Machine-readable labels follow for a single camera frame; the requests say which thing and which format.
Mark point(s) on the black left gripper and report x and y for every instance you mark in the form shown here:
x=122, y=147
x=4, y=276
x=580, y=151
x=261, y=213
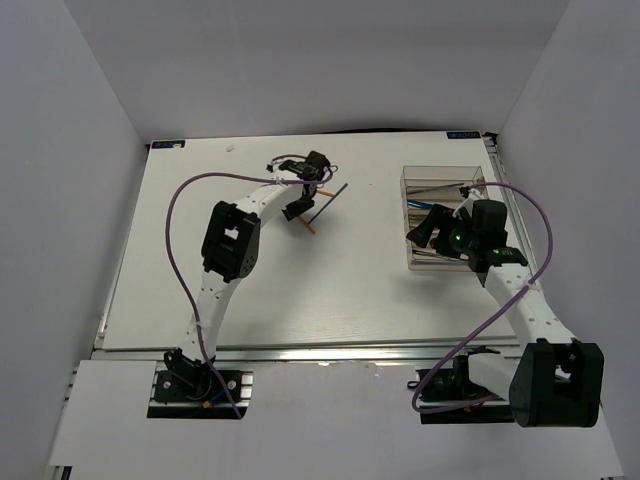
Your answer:
x=289, y=211

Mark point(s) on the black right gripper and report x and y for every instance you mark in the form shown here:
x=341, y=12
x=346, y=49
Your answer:
x=442, y=218

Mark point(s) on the black knife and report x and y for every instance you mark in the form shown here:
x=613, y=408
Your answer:
x=434, y=188

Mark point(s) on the dark blue chopstick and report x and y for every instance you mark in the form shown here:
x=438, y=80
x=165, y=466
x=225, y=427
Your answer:
x=332, y=199

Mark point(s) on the blue iridescent knife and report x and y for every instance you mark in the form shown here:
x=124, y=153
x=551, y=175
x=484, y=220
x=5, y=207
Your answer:
x=419, y=205

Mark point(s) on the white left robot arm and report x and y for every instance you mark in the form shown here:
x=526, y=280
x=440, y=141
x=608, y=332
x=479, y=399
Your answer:
x=230, y=247

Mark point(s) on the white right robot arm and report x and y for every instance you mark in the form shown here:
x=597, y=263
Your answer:
x=557, y=380

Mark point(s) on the clear compartment organizer tray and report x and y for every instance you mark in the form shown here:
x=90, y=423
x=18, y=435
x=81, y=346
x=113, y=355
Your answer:
x=421, y=187

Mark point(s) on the blue label sticker right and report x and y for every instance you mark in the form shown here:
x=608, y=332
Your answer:
x=463, y=135

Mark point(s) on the blue label sticker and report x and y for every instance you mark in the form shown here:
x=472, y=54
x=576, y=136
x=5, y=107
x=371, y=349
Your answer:
x=168, y=144
x=463, y=135

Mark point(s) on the blue label sticker left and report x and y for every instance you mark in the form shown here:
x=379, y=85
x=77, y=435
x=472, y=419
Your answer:
x=168, y=144

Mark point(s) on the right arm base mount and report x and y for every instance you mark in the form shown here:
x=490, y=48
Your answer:
x=451, y=385

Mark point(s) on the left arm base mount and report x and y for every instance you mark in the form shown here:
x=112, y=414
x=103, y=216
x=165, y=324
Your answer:
x=189, y=389

